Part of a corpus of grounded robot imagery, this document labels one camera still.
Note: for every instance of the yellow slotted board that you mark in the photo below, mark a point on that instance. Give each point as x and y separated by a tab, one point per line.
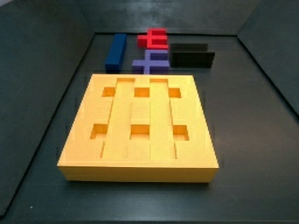
139	132

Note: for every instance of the purple puzzle block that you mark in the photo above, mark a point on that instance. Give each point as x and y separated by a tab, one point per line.
155	63

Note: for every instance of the blue long bar block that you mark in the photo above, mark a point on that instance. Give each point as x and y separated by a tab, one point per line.
116	52

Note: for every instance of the red puzzle block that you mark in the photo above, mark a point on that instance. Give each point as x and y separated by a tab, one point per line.
155	40

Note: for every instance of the black angled bracket block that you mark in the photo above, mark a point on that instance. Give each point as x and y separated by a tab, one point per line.
190	55

